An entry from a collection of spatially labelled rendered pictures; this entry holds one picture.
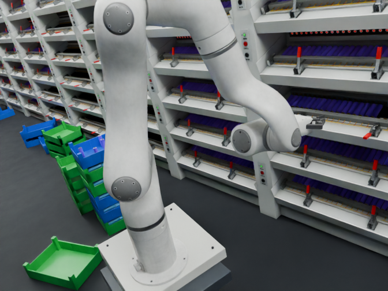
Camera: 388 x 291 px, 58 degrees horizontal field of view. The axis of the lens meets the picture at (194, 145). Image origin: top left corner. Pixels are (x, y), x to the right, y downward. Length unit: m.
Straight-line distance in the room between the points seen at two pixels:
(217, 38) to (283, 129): 0.25
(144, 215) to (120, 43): 0.47
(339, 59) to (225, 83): 0.57
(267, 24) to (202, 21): 0.59
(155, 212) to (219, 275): 0.30
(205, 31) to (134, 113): 0.24
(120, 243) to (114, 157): 0.50
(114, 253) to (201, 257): 0.30
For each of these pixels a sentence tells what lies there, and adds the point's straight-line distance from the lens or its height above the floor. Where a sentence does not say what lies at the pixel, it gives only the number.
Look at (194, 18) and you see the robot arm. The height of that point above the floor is 1.02.
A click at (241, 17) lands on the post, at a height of 0.93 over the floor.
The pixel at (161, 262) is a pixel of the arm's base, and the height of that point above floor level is 0.37.
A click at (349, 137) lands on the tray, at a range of 1.31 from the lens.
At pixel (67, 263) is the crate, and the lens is 1.86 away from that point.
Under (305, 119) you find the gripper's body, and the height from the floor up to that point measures 0.68.
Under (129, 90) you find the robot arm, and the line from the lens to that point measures 0.80.
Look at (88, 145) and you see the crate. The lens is 1.89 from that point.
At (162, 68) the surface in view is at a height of 0.70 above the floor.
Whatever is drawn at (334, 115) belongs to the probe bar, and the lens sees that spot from 1.35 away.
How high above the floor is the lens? 1.10
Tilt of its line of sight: 25 degrees down
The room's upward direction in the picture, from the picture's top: 12 degrees counter-clockwise
